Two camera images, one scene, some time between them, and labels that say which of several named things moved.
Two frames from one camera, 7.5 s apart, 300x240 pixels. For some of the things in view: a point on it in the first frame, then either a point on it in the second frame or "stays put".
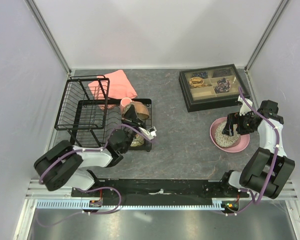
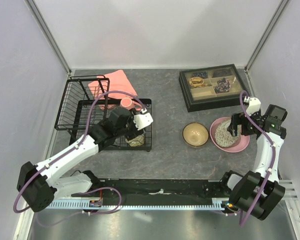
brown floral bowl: [141, 110] to [195, 134]
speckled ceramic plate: [225, 140] stays put
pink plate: [244, 140] stays put
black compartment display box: [212, 87] stays put
